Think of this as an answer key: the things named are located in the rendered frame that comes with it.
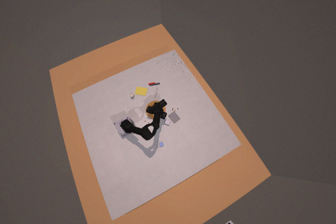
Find orange round board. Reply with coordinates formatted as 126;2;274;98
146;100;166;119

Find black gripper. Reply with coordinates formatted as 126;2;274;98
146;106;167;119

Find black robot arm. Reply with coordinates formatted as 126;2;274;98
120;99;167;140

